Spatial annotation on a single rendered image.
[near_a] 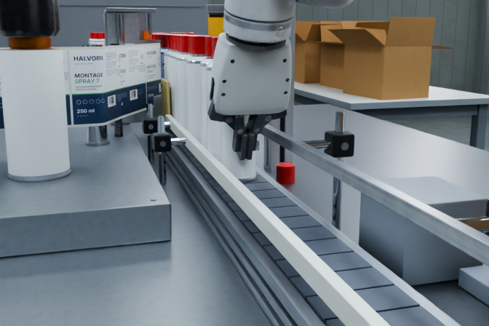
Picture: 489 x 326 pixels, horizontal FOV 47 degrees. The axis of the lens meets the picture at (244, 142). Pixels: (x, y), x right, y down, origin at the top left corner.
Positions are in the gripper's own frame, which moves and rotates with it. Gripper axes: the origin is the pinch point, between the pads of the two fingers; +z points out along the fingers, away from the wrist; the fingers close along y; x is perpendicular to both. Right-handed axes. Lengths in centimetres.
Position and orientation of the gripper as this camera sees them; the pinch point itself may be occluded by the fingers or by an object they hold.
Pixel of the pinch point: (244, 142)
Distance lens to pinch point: 76.6
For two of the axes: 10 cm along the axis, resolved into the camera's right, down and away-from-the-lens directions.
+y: -9.6, 0.5, -2.7
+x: 2.6, 5.1, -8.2
